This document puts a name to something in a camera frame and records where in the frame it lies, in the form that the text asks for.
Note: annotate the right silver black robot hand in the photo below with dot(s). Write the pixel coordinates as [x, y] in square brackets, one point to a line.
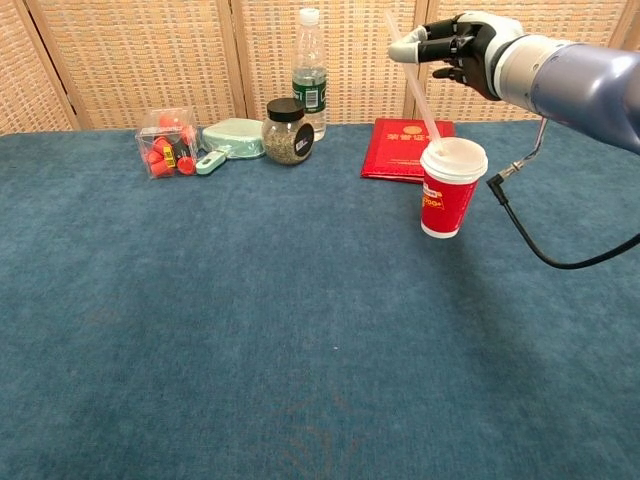
[472, 55]

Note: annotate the translucent white plastic straw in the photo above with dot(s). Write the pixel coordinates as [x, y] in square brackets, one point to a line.
[422, 100]

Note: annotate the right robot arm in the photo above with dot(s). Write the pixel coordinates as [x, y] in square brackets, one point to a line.
[575, 80]

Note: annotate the red certificate booklet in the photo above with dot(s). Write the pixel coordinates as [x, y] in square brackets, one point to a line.
[392, 150]

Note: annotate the red paper cup white lid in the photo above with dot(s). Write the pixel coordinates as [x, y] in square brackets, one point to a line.
[445, 200]

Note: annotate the wicker folding screen panel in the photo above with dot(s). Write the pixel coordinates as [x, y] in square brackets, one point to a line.
[632, 25]
[140, 60]
[550, 15]
[25, 85]
[360, 60]

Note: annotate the clear water bottle green label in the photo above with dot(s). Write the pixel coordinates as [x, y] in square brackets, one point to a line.
[310, 65]

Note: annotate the glass jar black lid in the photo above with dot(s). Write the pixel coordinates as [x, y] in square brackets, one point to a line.
[285, 140]

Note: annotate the mint green dustpan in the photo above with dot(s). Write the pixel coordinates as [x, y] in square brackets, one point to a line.
[235, 137]

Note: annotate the clear box of red caps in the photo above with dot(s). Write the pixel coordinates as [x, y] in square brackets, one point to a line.
[167, 145]

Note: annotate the blue carpet table cover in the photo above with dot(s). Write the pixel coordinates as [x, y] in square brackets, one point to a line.
[250, 300]

